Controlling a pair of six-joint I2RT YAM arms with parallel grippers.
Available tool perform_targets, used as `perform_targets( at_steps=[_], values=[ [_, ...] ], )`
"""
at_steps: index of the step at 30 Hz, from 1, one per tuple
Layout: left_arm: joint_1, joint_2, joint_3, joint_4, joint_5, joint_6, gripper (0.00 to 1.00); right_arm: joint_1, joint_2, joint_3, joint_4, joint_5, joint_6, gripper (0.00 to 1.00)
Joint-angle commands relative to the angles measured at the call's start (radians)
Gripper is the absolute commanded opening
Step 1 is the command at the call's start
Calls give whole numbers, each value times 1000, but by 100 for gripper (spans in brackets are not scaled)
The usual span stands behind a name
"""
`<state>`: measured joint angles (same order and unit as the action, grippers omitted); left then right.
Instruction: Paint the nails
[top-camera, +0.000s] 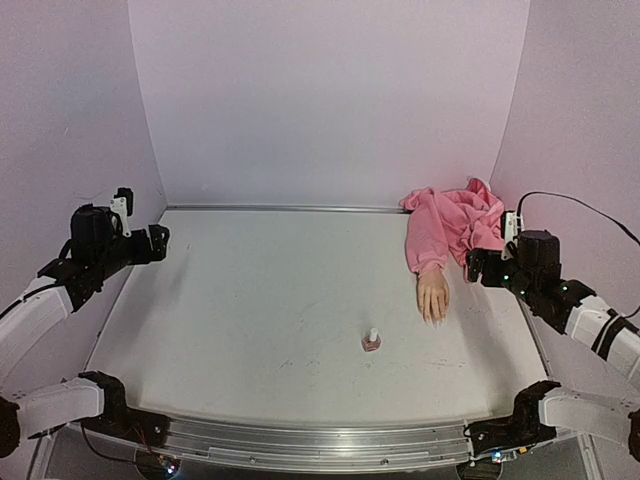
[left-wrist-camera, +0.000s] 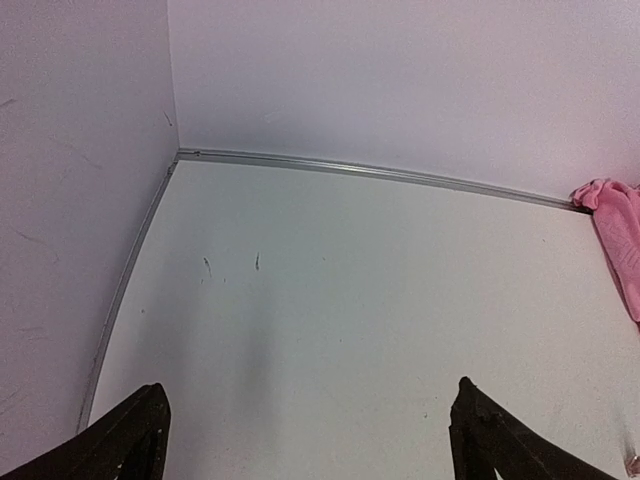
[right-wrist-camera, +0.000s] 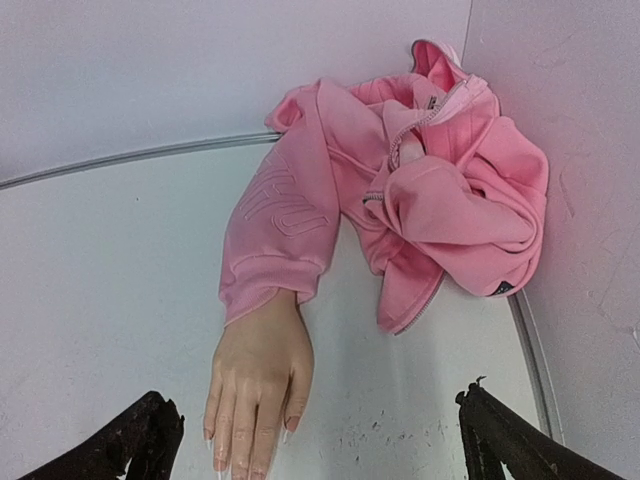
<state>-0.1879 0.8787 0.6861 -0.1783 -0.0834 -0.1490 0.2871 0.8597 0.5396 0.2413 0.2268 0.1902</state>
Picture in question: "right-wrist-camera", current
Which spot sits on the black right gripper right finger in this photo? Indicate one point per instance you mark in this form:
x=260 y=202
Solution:
x=497 y=442

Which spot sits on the mannequin hand with long nails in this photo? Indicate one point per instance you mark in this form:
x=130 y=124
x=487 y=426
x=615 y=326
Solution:
x=262 y=372

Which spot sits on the pink zip hoodie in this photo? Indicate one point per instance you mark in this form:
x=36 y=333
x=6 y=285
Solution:
x=434 y=178

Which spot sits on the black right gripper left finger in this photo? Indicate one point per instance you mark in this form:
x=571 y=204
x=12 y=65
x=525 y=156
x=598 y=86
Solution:
x=141 y=442

